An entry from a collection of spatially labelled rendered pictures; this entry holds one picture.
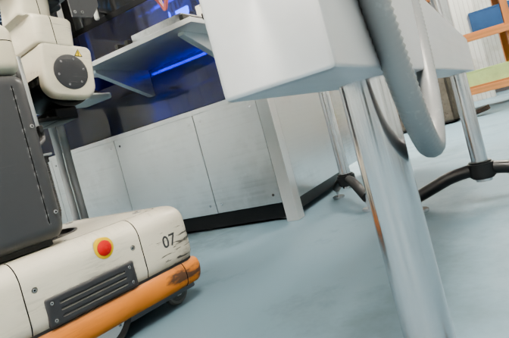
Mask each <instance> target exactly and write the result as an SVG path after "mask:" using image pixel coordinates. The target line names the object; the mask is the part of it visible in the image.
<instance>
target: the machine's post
mask: <svg viewBox="0 0 509 338"><path fill-rule="evenodd" d="M255 101H256V104H257V107H258V112H259V115H260V119H261V123H262V127H263V130H264V135H265V138H266V141H267V147H268V149H269V153H270V158H271V161H272V164H273V169H274V172H275V175H276V181H277V183H278V187H279V192H280V195H281V198H282V201H283V206H284V209H285V213H286V217H287V221H298V220H300V219H302V218H303V217H304V210H303V207H302V204H301V199H300V195H299V192H298V187H297V184H296V181H295V176H294V173H293V169H292V165H291V161H290V158H289V153H288V150H287V147H286V142H285V139H284V135H283V130H282V127H281V124H280V121H279V116H278V113H277V109H276V105H275V101H274V98H269V99H257V100H255Z"/></svg>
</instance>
